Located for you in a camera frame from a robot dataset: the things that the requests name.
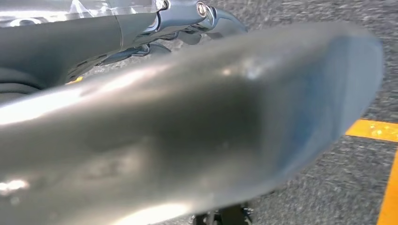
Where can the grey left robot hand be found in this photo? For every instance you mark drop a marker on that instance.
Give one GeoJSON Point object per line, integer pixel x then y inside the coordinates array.
{"type": "Point", "coordinates": [186, 130]}

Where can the black robot leg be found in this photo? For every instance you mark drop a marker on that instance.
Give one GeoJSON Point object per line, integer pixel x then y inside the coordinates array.
{"type": "Point", "coordinates": [224, 217]}

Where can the yellow floor tape rectangle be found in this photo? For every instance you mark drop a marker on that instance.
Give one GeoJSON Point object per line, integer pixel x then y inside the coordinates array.
{"type": "Point", "coordinates": [373, 129]}

